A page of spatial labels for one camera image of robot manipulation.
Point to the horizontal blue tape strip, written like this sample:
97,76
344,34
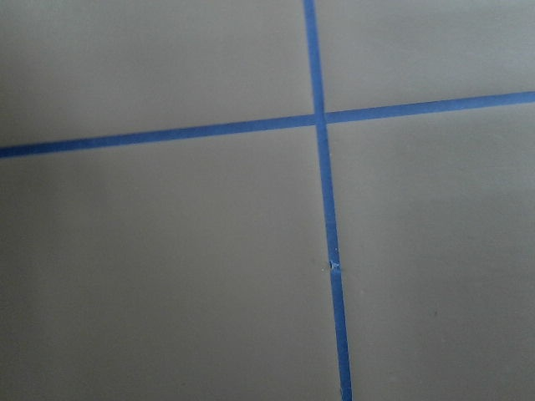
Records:
259,125

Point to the vertical blue tape strip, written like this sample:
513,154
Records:
330,218

